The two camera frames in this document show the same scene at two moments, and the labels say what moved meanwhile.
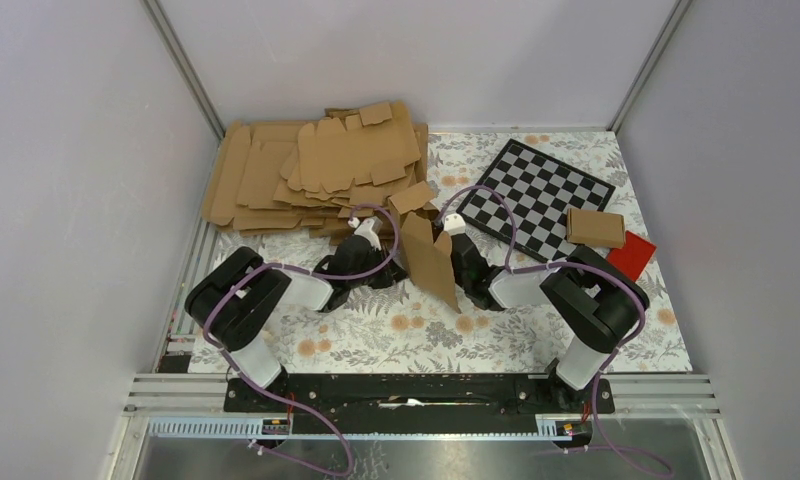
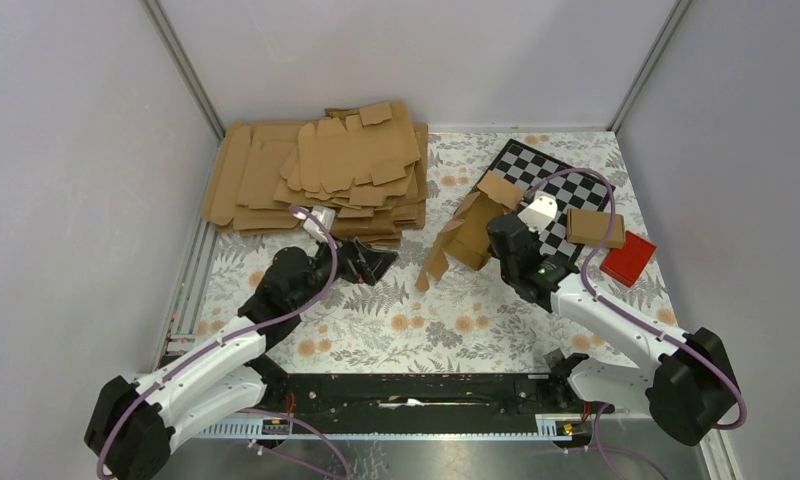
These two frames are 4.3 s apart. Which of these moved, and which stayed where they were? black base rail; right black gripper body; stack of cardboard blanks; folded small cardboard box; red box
Moved: right black gripper body
Stayed: folded small cardboard box; black base rail; red box; stack of cardboard blanks
